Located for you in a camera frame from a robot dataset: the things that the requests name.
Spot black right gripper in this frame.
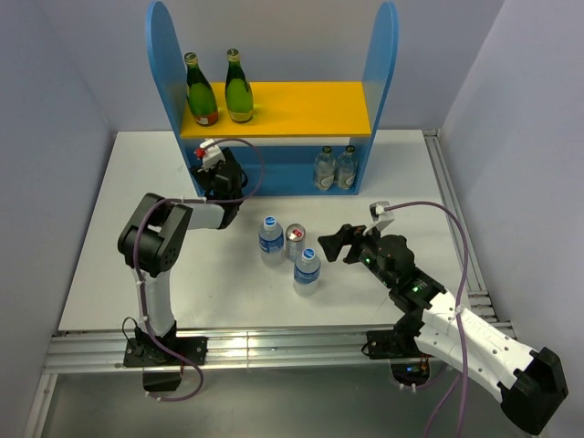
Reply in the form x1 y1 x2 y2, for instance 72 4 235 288
318 221 396 288

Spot blue label water bottle front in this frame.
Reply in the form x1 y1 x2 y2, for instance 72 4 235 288
293 248 321 297

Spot blue label water bottle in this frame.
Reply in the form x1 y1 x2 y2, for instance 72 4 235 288
293 248 321 297
258 215 285 266

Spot green glass bottle gold cap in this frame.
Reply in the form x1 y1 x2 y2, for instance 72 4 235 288
224 48 254 123

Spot green glass bottle orange label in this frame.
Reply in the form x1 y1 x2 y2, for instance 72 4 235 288
183 52 218 127

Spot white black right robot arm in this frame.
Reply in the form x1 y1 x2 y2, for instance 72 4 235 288
318 224 568 435

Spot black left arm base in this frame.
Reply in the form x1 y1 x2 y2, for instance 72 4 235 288
122 337 208 393

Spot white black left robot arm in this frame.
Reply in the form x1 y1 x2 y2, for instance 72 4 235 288
118 146 248 364

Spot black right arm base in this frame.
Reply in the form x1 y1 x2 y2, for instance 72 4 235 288
360 329 431 386

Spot blue and yellow shelf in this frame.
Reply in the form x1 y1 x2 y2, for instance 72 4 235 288
145 1 399 196

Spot silver blue can right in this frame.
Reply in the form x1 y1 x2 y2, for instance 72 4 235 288
285 224 306 262

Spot clear soda water bottle right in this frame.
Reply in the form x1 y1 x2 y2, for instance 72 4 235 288
335 145 358 190

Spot clear soda water bottle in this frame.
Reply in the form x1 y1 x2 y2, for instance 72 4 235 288
313 146 336 191
335 145 358 190

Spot blue label water bottle rear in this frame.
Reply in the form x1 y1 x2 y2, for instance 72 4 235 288
258 215 285 266

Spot clear soda water bottle left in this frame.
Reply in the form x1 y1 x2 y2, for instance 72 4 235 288
313 146 336 191

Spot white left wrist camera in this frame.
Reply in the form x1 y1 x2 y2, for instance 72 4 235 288
195 139 225 171

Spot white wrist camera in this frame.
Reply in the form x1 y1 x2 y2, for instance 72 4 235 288
195 139 225 171
364 201 395 235

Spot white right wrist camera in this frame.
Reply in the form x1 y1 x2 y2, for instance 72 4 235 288
364 201 395 235

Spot aluminium right rail frame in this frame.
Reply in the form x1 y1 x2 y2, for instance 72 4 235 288
422 129 498 320

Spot aluminium rail frame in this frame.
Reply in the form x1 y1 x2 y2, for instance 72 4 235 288
22 318 519 438
422 129 498 320

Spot aluminium front rail frame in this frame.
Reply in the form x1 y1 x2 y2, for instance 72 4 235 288
22 318 519 438

